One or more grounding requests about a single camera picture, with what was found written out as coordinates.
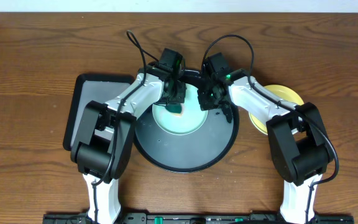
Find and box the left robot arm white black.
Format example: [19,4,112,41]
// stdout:
[63,73,186,223]

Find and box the green yellow sponge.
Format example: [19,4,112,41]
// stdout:
[165,103,183,114]

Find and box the yellow plate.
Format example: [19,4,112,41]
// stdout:
[249,85,304,135]

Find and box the black round tray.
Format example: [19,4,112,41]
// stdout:
[134,70,239,173]

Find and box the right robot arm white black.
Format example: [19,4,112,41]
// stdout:
[198,73,339,223]

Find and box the black rectangular tray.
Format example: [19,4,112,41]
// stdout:
[63,73,134,151]

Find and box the light green plate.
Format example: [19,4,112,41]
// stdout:
[152,84,208,135]

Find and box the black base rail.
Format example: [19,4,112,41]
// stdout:
[42,212,356,224]

